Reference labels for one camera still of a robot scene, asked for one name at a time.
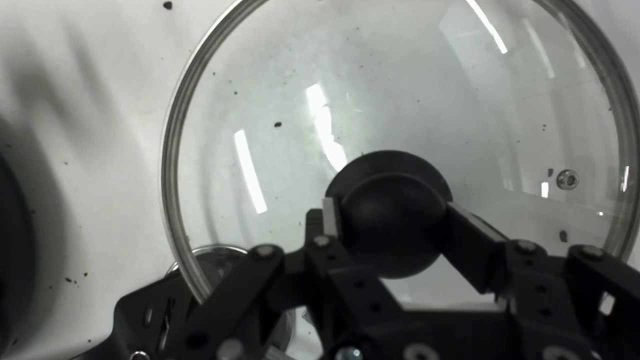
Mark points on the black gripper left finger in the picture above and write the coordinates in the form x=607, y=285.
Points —
x=280, y=307

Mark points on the glass lid with black knob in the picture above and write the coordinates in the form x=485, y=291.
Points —
x=400, y=100

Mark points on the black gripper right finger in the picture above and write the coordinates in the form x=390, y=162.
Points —
x=566, y=300

